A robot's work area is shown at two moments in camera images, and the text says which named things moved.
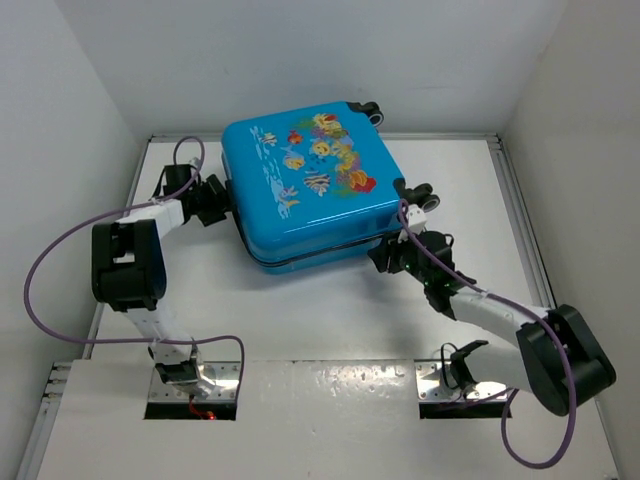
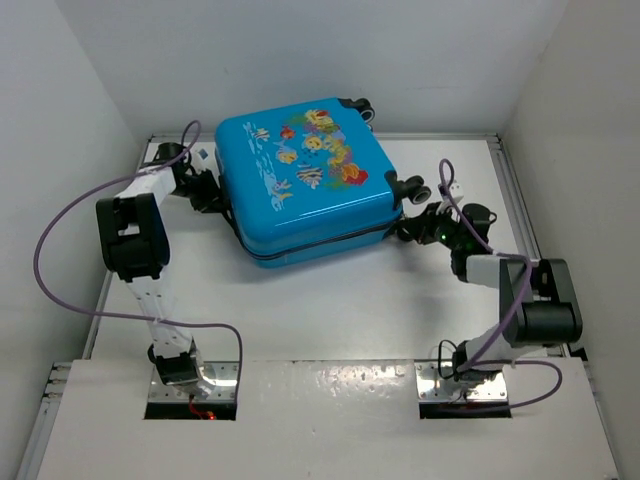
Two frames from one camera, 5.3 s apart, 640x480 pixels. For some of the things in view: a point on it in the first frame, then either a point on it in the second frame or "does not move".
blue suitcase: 314,188 does not move
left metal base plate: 226,374 does not move
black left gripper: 221,199 -> 209,201
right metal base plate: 432,387 does not move
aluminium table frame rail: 51,398 does not move
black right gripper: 385,254 -> 422,227
